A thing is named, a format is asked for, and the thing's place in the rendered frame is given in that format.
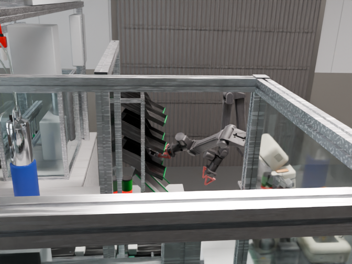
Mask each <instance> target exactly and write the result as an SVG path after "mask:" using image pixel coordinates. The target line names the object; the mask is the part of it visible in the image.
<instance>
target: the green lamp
mask: <svg viewBox="0 0 352 264"><path fill-rule="evenodd" d="M132 189H133V179H132V180H130V181H122V191H124V192H128V191H131V190H132Z"/></svg>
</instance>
